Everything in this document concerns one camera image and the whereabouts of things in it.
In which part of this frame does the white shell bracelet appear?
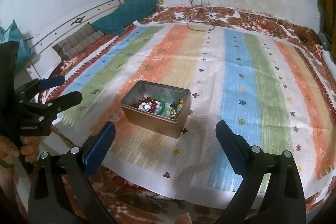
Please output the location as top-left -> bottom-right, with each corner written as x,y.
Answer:
138,101 -> 162,112

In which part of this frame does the dark red bead bracelet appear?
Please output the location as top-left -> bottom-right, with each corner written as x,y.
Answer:
135,97 -> 158,111

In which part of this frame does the green jade bangle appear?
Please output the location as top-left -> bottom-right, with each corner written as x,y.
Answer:
153,97 -> 166,115

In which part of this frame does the multicolour bead bracelet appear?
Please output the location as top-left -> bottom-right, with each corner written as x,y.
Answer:
167,104 -> 182,119

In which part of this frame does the yellow dark bead bracelet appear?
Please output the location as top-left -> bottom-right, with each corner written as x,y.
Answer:
169,98 -> 186,111

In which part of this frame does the person's left hand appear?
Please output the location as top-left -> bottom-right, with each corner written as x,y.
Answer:
1,135 -> 40,163

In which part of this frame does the white headboard with ornament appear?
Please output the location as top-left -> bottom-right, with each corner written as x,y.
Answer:
26,0 -> 124,79

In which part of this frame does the red floral blanket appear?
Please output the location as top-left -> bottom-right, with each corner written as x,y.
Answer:
43,6 -> 335,223

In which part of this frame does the metal tin box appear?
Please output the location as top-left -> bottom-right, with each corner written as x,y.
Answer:
121,80 -> 191,139

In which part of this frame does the striped colourful mat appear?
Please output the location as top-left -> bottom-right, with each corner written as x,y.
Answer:
42,24 -> 335,208

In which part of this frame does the teal pillow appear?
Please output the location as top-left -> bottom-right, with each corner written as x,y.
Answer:
91,0 -> 163,35

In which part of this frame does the white rolled cloth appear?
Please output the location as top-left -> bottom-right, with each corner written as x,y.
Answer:
322,50 -> 336,77

